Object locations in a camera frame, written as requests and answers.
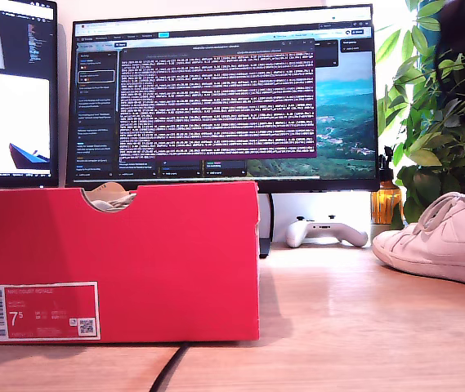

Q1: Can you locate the white leather sneaker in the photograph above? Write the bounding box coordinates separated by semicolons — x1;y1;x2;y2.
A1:
372;191;465;294
87;191;137;213

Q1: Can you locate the red cardboard shoebox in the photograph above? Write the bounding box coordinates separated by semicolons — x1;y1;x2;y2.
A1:
0;180;261;345

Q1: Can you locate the black monitor stand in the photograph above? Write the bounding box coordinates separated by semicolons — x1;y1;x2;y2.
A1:
258;192;276;259

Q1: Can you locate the white game controller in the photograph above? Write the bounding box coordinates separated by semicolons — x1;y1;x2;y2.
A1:
284;215;370;249

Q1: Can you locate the large black computer monitor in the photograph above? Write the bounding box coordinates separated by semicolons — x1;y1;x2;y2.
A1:
65;3;382;193

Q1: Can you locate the brown packing paper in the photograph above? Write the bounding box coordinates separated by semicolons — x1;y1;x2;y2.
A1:
92;182;133;197

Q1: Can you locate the amber pump bottle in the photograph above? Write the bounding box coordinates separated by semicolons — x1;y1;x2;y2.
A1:
370;145;405;225

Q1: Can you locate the green leafy houseplant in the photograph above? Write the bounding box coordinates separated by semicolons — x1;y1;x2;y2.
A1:
377;0;465;224

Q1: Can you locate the small black computer monitor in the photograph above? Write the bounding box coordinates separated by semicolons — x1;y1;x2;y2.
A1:
0;0;60;189

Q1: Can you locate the black cable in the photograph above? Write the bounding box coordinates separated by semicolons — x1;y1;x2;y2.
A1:
149;342;192;392

